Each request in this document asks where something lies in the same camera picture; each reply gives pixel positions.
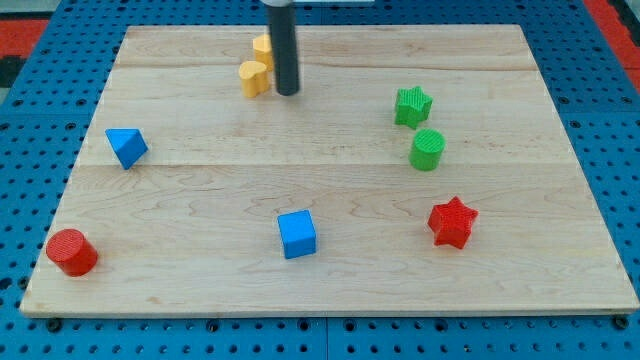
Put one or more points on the green cylinder block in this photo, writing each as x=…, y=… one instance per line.
x=426, y=149

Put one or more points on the green star block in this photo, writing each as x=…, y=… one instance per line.
x=412, y=106

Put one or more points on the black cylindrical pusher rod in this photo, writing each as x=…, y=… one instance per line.
x=281, y=25

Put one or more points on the yellow pentagon block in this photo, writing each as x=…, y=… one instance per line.
x=262, y=50

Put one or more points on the red cylinder block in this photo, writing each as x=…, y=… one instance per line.
x=71, y=252

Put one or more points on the red star block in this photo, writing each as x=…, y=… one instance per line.
x=452, y=223

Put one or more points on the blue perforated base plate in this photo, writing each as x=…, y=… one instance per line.
x=48, y=109

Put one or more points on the yellow heart block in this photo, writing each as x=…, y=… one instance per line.
x=254, y=78

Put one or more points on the blue cube block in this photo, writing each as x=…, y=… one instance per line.
x=297, y=232

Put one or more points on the light wooden board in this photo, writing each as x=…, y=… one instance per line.
x=190, y=230

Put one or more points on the blue triangular prism block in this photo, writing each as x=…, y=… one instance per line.
x=128, y=145

